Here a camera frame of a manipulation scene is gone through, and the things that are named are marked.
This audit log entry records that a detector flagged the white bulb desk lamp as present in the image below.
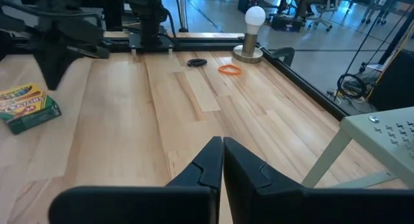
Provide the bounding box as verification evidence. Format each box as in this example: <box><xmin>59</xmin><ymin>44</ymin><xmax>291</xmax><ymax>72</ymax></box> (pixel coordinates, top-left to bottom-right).
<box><xmin>232</xmin><ymin>6</ymin><xmax>267</xmax><ymax>64</ymax></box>

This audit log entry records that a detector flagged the coiled black floor cable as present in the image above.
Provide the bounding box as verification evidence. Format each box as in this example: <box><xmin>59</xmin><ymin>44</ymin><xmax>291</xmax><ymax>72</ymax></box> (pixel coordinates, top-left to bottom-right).
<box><xmin>336</xmin><ymin>73</ymin><xmax>368</xmax><ymax>100</ymax></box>

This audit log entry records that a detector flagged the black floor bag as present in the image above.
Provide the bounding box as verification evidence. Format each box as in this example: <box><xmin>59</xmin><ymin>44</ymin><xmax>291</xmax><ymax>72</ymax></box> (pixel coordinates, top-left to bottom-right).
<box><xmin>270</xmin><ymin>14</ymin><xmax>304</xmax><ymax>34</ymax></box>

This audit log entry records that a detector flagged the sage green metal riser shelf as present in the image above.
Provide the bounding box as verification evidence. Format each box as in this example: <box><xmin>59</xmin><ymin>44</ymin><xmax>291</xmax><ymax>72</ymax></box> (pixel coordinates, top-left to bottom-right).
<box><xmin>301</xmin><ymin>106</ymin><xmax>414</xmax><ymax>190</ymax></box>

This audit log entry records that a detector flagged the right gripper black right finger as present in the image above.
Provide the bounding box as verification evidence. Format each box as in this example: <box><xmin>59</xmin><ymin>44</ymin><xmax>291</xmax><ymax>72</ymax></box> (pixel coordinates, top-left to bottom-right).
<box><xmin>223</xmin><ymin>137</ymin><xmax>414</xmax><ymax>224</ymax></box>

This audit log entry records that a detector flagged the black computer tower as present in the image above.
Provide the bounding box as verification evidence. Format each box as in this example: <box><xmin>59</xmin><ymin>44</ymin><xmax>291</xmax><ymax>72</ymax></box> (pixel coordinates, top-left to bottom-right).
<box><xmin>237</xmin><ymin>0</ymin><xmax>260</xmax><ymax>14</ymax></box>

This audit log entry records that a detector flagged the person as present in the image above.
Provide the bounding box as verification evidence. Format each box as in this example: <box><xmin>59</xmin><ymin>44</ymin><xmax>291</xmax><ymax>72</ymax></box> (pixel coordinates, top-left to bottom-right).
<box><xmin>279</xmin><ymin>0</ymin><xmax>327</xmax><ymax>23</ymax></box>

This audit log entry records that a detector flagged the black equipment case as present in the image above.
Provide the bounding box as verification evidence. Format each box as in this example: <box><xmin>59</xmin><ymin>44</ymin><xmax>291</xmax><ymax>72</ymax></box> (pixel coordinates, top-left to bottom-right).
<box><xmin>367</xmin><ymin>48</ymin><xmax>414</xmax><ymax>112</ymax></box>

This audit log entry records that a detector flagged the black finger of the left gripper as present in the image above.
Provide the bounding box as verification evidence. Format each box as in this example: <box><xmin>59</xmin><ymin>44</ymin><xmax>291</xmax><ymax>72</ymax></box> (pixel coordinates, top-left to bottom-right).
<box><xmin>54</xmin><ymin>52</ymin><xmax>82</xmax><ymax>91</ymax></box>
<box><xmin>34</xmin><ymin>52</ymin><xmax>58</xmax><ymax>91</ymax></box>

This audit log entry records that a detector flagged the yellow red crayon box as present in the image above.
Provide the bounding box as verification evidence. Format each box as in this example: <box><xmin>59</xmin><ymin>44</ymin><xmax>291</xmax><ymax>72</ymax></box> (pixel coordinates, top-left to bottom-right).
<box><xmin>0</xmin><ymin>83</ymin><xmax>62</xmax><ymax>135</ymax></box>

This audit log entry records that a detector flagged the white office chair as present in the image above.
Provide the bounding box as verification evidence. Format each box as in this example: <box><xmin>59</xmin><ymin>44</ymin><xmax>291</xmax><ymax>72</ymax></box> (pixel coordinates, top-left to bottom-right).
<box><xmin>305</xmin><ymin>0</ymin><xmax>344</xmax><ymax>33</ymax></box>

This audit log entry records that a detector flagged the small black object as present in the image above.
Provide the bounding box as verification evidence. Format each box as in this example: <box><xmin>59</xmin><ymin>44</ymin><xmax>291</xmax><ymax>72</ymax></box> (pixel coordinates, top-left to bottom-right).
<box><xmin>186</xmin><ymin>58</ymin><xmax>208</xmax><ymax>68</ymax></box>

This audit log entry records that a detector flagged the orange coil wristband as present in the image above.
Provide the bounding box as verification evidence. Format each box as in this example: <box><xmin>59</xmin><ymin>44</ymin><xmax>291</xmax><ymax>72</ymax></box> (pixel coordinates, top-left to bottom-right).
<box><xmin>217</xmin><ymin>64</ymin><xmax>243</xmax><ymax>77</ymax></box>

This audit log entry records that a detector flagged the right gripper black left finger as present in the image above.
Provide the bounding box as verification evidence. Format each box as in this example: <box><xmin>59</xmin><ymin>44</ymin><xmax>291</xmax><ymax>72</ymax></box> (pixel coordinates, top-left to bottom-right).
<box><xmin>48</xmin><ymin>136</ymin><xmax>224</xmax><ymax>224</ymax></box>

